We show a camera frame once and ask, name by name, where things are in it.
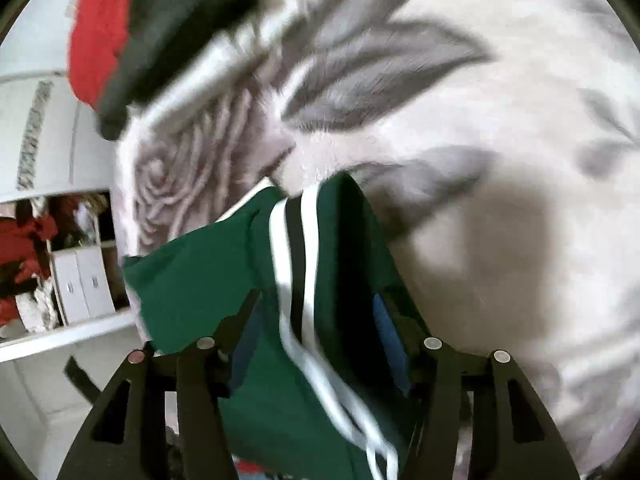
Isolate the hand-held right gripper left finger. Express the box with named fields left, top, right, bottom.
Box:
left=56, top=290, right=263, bottom=480

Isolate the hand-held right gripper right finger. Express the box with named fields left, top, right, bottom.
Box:
left=372, top=291, right=583, bottom=480

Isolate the green and white varsity jacket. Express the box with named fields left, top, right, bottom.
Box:
left=122, top=172, right=433, bottom=480

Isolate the red clothes pile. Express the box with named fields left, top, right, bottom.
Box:
left=0, top=216, right=58, bottom=327

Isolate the white storage box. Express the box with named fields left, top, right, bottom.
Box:
left=76, top=247, right=117, bottom=317
left=51, top=251, right=90, bottom=325

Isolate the pink floral blanket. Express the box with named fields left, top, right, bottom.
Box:
left=110, top=0, right=640, bottom=480

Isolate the white shelf cabinet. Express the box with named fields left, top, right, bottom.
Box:
left=0, top=0, right=141, bottom=363

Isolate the dark cloth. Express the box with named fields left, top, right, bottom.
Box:
left=95, top=0, right=262, bottom=142

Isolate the black strap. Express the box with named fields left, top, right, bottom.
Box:
left=63, top=356, right=102, bottom=405

